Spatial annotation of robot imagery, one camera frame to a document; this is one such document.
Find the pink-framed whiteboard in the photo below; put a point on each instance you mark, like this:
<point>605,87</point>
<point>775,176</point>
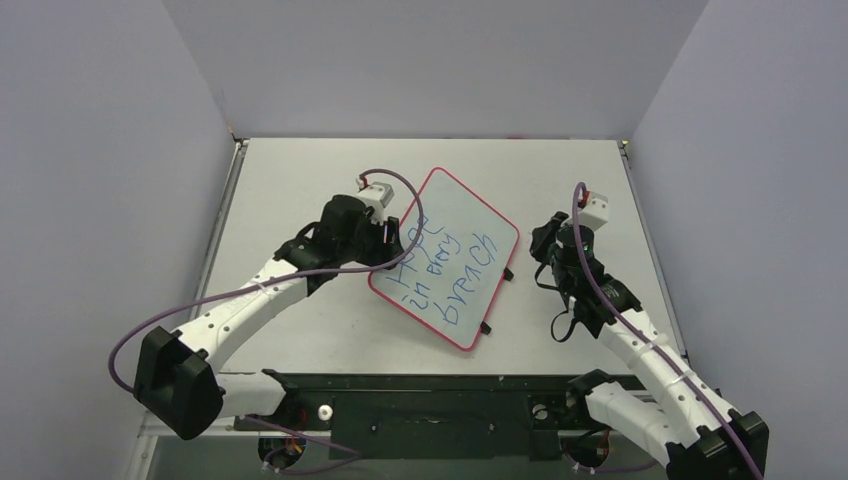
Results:
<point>462,247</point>

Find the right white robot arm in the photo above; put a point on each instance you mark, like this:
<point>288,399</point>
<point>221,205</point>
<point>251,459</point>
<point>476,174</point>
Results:
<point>689,429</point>

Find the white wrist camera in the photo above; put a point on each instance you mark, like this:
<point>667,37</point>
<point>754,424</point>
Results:
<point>376,196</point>
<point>593,210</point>

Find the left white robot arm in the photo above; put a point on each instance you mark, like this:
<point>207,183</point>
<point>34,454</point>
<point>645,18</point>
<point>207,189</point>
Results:
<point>179,376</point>

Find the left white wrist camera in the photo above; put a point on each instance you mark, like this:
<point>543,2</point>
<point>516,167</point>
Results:
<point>376,196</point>

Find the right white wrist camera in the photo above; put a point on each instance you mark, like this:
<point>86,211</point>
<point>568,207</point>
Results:
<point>593,210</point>

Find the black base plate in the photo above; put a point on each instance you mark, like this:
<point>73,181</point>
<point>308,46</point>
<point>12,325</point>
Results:
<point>410,417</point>

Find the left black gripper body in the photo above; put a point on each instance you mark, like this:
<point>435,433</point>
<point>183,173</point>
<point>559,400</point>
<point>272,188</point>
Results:
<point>376,241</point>

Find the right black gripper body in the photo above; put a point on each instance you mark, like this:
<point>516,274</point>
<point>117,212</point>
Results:
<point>549,234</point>

